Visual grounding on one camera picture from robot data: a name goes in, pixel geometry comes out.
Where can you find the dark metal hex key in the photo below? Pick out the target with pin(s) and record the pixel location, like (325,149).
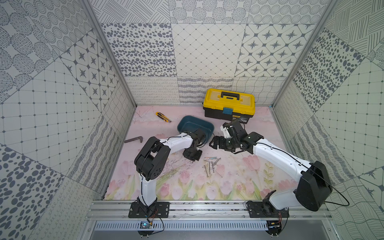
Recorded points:
(140,138)

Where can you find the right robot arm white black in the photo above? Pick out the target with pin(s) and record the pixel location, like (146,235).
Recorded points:
(313,182)

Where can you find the yellow black toolbox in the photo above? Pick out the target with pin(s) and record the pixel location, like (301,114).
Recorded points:
(228,105)

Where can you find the aluminium mounting rail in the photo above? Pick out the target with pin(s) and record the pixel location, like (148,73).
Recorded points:
(196,210)

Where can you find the yellow utility knife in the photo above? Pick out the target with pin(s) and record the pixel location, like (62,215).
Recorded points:
(163,117)

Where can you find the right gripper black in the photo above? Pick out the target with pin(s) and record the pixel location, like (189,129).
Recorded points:
(215,139)

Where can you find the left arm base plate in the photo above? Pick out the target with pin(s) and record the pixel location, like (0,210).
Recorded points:
(156,209)

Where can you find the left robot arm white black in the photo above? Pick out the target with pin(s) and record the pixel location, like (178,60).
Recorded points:
(152,158)

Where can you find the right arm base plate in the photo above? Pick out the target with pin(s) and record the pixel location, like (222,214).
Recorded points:
(265,210)

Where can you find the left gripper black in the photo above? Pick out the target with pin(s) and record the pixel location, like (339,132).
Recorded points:
(192,153)

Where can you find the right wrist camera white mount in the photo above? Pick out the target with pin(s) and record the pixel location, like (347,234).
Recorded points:
(225,131)

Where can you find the teal plastic storage box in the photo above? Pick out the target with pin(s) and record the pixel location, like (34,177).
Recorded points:
(191,123)

